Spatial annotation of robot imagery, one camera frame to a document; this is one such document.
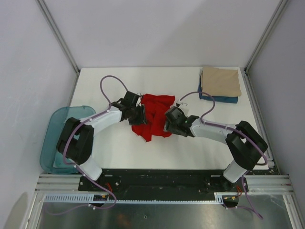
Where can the aluminium frame post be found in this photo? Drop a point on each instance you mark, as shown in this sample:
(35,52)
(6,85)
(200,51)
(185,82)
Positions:
(57,34)
(274,20)

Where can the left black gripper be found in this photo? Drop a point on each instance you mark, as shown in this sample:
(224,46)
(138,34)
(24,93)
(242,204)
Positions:
(141,119)

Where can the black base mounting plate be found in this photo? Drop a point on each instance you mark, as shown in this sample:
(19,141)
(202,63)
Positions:
(162,184)

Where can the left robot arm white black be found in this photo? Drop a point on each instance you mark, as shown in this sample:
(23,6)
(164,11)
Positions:
(77,136)

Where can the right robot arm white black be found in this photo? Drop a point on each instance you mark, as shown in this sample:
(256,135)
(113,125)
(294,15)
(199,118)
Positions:
(247,147)

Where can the left aluminium frame post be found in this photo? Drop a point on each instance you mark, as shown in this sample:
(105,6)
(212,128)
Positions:
(57,34)

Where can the red t-shirt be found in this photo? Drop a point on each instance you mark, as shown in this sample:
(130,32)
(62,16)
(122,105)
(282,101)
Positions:
(155,108)

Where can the folded beige t-shirt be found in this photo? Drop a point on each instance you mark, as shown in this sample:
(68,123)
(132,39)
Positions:
(220,82)

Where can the right aluminium frame post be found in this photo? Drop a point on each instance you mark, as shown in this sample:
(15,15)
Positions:
(274,20)

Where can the teal translucent plastic bin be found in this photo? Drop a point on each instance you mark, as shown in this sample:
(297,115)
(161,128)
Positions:
(51,161)

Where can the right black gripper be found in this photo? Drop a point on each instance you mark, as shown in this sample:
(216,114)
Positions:
(171,129)

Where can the folded blue t-shirt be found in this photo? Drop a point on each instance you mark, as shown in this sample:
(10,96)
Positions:
(222,99)

